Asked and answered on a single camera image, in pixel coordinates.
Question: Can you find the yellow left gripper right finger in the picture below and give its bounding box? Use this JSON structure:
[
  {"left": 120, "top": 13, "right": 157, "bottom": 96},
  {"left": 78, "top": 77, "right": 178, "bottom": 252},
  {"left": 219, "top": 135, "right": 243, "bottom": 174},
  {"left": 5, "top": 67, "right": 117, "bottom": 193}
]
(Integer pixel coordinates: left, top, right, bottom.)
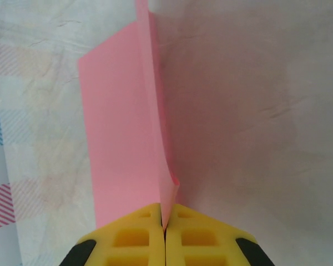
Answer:
[{"left": 165, "top": 203, "right": 270, "bottom": 266}]

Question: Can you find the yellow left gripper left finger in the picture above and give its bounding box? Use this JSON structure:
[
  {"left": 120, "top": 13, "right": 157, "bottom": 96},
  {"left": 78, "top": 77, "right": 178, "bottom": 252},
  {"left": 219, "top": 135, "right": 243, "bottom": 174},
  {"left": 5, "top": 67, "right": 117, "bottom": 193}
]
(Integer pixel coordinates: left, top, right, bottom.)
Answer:
[{"left": 59, "top": 203, "right": 166, "bottom": 266}]

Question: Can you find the pink square paper sheet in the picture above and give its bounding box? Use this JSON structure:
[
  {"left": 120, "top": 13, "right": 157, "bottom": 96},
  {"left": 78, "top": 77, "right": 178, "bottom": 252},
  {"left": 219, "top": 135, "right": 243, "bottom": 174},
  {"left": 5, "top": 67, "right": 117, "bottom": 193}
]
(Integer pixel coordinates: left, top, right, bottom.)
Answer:
[{"left": 77, "top": 0, "right": 181, "bottom": 231}]

